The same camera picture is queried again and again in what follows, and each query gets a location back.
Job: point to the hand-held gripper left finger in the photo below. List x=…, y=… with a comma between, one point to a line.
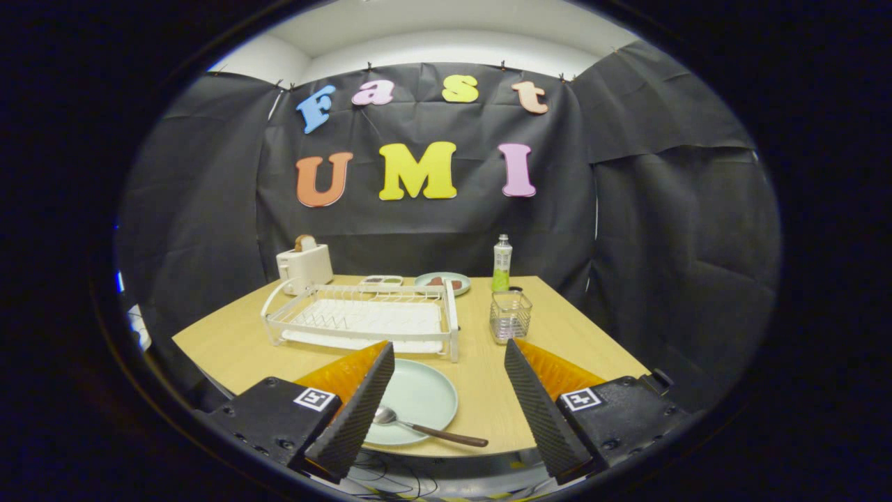
x=355, y=425

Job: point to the small pale green dish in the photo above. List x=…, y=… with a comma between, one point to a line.
x=421, y=280

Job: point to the white toaster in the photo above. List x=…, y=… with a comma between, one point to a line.
x=304, y=268

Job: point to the bread slice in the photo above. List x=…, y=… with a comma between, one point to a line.
x=304, y=242

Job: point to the green drink bottle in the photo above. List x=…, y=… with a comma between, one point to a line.
x=502, y=268

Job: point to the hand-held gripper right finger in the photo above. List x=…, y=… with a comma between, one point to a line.
x=547, y=425

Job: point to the white ribbed drip tray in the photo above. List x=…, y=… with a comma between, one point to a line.
x=376, y=317

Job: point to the white divided grain tray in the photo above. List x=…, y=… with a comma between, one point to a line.
x=381, y=279

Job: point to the pale green plate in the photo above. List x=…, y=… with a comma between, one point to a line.
x=425, y=397

